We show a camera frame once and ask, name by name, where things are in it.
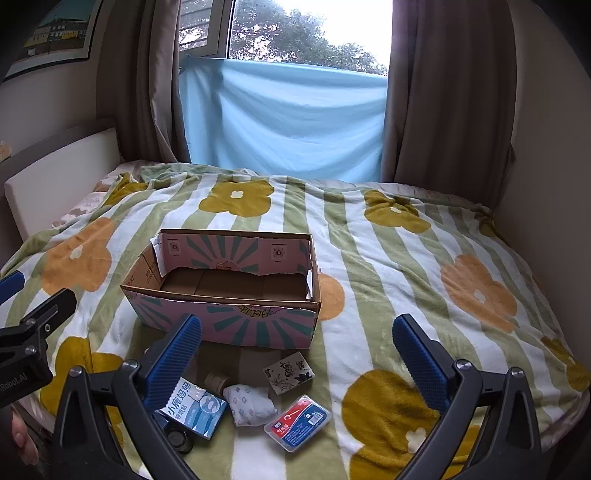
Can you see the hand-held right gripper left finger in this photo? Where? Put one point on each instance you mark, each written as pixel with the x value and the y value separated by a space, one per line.
pixel 178 357

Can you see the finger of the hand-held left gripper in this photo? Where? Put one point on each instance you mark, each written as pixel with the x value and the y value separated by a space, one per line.
pixel 11 287
pixel 51 309

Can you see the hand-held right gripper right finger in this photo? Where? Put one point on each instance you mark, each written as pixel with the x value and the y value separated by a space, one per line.
pixel 420 357

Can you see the brown tape roll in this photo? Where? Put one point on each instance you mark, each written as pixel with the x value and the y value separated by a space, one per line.
pixel 216 382

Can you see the small dark jar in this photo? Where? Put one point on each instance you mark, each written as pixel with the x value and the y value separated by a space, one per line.
pixel 180 441

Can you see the white patterned sock bundle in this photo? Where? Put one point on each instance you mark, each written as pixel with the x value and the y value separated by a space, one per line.
pixel 249 406

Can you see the printed cardboard box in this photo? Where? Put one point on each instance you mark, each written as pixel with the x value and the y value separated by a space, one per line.
pixel 277 330

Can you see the black floral tissue packet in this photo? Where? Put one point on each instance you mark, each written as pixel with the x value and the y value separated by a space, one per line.
pixel 288 371

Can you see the red and blue packet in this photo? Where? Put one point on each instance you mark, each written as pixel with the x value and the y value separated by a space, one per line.
pixel 298 424

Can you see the person's left hand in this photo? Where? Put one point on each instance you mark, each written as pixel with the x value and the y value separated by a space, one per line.
pixel 21 434

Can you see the flowered striped blanket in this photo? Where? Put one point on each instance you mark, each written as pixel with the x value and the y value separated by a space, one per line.
pixel 392 258

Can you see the beige patterned pillow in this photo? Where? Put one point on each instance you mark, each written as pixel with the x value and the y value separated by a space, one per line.
pixel 81 205

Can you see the white headboard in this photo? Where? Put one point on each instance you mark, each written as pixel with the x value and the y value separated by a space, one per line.
pixel 60 170

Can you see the brown curtain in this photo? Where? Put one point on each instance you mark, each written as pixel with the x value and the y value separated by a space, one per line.
pixel 138 92
pixel 452 115

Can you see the light blue window cloth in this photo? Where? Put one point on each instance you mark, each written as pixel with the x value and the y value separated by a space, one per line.
pixel 286 120

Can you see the window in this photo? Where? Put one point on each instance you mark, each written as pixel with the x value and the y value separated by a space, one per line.
pixel 286 32

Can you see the wall poster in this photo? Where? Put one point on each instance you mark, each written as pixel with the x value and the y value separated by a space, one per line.
pixel 51 32

